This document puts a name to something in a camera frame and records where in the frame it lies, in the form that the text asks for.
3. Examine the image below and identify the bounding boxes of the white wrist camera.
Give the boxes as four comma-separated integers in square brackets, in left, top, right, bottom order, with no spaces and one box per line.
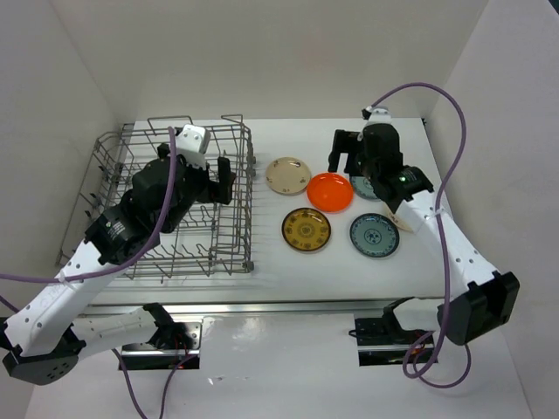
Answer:
[176,124,210,169]
[362,106,392,127]

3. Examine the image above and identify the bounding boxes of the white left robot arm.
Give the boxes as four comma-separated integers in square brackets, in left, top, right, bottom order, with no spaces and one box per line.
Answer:
[1,143,236,386]

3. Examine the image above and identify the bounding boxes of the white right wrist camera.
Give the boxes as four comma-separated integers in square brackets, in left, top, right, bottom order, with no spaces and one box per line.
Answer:
[362,106,392,127]

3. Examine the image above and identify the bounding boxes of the cream plate with characters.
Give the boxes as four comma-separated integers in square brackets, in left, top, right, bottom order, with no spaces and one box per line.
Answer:
[265,157,312,196]

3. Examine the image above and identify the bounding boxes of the yellow patterned plate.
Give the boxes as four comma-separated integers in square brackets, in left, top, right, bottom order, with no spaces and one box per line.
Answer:
[280,208,332,252]

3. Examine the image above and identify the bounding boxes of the grey wire dish rack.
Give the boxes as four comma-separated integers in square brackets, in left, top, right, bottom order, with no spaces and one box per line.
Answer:
[55,114,256,284]

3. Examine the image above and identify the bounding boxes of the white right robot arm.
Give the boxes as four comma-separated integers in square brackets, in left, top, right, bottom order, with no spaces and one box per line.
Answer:
[328,123,520,346]

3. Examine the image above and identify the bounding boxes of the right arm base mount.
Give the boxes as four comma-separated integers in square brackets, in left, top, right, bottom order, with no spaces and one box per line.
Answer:
[348,318,426,367]

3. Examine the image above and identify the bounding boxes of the blue patterned plate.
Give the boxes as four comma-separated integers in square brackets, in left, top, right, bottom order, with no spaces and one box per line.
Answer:
[349,213,400,258]
[349,176,379,202]

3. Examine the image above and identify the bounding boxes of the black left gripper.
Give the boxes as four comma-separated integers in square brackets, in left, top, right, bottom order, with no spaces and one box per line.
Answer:
[159,143,236,234]

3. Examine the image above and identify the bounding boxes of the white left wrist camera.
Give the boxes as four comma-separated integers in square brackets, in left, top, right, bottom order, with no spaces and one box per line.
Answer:
[176,124,210,169]

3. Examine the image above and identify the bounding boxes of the orange plastic plate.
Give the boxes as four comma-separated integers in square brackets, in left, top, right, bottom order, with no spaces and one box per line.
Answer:
[307,172,354,213]

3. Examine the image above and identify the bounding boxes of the aluminium rail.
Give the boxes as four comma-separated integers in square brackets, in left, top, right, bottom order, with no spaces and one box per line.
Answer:
[82,298,446,318]

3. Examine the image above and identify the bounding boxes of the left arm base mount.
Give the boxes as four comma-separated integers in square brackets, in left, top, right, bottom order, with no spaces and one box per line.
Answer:
[119,319,203,371]

